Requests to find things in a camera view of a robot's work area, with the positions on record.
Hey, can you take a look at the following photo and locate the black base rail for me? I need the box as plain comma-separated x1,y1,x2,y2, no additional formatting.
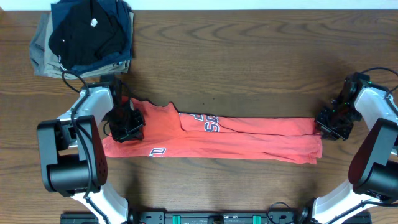
60,211,373,224

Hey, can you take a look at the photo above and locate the khaki folded garment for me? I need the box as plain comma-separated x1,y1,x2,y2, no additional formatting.
42,14,130,78

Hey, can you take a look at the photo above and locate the grey folded garment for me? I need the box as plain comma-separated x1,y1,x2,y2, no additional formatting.
29,13,49,76

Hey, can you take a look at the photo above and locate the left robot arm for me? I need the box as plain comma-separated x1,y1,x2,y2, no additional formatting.
37,81,145,223

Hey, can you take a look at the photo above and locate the coral red t-shirt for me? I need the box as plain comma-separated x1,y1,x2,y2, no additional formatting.
103,99,323,164

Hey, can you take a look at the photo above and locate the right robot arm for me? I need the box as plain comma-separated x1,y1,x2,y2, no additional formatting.
297,73,397,223

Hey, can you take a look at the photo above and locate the navy folded garment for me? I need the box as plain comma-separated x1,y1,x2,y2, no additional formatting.
48,0,132,75

